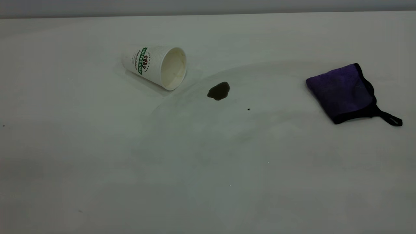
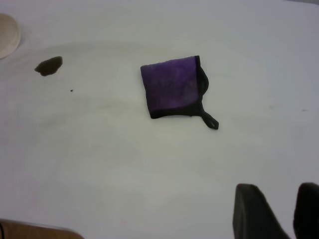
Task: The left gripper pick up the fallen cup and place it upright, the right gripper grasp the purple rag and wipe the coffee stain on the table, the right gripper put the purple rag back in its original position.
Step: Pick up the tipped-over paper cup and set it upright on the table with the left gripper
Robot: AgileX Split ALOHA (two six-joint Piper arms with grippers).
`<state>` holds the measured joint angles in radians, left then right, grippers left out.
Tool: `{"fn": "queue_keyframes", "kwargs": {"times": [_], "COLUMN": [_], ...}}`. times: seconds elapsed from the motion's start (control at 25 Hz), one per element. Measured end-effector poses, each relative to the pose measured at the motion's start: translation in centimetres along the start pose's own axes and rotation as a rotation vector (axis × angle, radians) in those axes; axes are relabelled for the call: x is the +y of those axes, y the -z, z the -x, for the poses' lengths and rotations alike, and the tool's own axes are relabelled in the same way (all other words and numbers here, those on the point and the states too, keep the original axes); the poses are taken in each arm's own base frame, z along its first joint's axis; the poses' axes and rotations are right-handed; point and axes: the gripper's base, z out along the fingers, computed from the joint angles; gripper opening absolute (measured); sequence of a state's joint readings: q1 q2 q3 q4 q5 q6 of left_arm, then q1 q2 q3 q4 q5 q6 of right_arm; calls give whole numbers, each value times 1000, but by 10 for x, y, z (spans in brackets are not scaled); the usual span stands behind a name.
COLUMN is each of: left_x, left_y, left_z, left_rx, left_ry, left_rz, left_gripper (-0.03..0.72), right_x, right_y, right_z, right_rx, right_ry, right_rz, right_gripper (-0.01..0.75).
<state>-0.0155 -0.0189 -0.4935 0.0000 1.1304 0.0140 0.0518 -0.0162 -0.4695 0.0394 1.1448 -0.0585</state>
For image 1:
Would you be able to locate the white paper coffee cup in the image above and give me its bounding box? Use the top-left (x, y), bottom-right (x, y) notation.
top-left (122, 45), bottom-right (188, 91)

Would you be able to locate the purple cloth with black trim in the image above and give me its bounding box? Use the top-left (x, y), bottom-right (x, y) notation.
top-left (305, 63), bottom-right (403, 127)

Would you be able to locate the dark brown liquid spill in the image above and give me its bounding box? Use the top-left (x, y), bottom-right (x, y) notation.
top-left (207, 82), bottom-right (231, 101)

